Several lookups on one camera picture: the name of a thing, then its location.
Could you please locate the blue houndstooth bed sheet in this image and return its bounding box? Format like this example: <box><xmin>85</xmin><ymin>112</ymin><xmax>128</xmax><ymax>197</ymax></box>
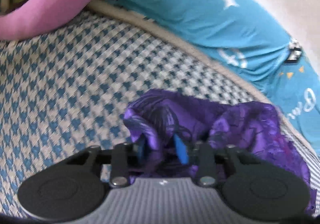
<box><xmin>0</xmin><ymin>0</ymin><xmax>320</xmax><ymax>222</ymax></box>

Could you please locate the blue printed bolster pillow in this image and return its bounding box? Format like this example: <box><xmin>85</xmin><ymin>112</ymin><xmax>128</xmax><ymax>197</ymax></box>
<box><xmin>114</xmin><ymin>0</ymin><xmax>319</xmax><ymax>152</ymax></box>

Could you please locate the pink plush toy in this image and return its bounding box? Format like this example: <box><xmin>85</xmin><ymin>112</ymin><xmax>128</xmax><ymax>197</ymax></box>
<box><xmin>1</xmin><ymin>0</ymin><xmax>91</xmax><ymax>41</ymax></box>

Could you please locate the purple floral garment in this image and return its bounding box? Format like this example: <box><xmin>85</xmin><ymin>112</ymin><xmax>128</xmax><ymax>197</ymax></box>
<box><xmin>124</xmin><ymin>89</ymin><xmax>317</xmax><ymax>221</ymax></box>

